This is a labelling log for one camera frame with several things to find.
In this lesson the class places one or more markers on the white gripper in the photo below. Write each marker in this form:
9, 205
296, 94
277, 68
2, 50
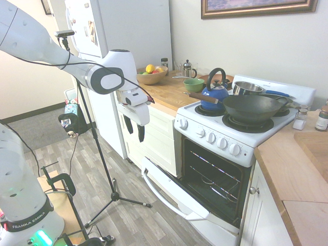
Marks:
140, 112

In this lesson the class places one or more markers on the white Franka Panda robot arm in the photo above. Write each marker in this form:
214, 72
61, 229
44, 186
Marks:
28, 48

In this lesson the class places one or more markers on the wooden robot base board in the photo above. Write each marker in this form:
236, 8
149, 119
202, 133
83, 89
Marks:
62, 205

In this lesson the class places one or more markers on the white oven door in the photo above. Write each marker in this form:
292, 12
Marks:
184, 200

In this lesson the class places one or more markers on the white oven range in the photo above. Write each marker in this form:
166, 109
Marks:
243, 120

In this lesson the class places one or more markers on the white cabinet with drawers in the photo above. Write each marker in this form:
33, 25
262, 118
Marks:
153, 138

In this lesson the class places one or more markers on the wooden fruit bowl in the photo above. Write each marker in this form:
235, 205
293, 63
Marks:
151, 77

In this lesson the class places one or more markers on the yellow lemon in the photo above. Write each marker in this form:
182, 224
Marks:
150, 68

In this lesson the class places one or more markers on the black bag with print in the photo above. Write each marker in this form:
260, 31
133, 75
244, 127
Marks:
70, 124

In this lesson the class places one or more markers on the glass jar with black lid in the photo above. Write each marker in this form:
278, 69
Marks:
164, 62

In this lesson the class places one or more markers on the green ceramic bowl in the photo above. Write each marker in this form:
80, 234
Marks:
194, 85

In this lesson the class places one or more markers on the clear drinking glass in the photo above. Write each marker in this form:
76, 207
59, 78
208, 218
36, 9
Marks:
178, 68

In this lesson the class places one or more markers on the glass french press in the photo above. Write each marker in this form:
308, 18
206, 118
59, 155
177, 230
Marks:
189, 68

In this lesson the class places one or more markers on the white refrigerator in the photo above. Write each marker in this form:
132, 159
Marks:
107, 33

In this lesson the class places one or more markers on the black clamp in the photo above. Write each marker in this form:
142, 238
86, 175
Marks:
60, 194

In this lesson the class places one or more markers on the white cabinet with round knob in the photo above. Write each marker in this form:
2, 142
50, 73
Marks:
261, 210

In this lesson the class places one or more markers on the dark frying pan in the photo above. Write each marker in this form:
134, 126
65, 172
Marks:
284, 102

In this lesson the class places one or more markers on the glass salt shaker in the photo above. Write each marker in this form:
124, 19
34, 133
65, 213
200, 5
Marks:
300, 119

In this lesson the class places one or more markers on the framed picture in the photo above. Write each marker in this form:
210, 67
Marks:
258, 7

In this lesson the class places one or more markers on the wooden cutting board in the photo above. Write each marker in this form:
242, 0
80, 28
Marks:
314, 151

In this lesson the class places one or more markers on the spice jar with brown lid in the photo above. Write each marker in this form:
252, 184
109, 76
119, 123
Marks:
322, 119

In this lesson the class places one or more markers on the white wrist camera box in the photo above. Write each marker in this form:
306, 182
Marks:
133, 97

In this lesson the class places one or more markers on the black camera tripod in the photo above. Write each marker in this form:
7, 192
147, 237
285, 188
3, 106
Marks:
102, 159

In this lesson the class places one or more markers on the black exterior camera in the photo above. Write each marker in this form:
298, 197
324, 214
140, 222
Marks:
65, 33

